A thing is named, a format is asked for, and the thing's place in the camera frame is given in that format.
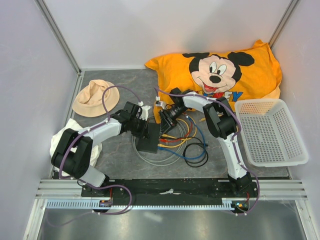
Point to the peach bucket hat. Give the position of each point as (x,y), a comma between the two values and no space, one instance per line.
(89,101)

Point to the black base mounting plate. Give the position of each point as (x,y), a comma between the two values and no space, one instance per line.
(169,191)

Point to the white plastic basket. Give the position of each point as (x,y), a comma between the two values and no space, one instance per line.
(269,133)

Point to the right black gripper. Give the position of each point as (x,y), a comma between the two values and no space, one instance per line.
(167,122)

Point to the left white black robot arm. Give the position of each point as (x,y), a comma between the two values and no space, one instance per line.
(73,152)

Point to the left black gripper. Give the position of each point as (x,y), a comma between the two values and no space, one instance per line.
(143,133)

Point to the black network switch box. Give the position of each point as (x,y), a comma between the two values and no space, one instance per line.
(149,143)

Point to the orange Mickey Mouse pillow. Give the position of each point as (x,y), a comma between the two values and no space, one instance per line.
(252,73)

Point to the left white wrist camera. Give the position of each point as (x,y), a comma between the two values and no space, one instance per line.
(144,112)

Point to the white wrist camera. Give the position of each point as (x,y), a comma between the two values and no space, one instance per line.
(144,112)
(159,103)

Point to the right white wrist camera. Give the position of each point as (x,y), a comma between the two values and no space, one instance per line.
(159,103)

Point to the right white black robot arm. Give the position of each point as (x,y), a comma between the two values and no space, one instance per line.
(221,123)

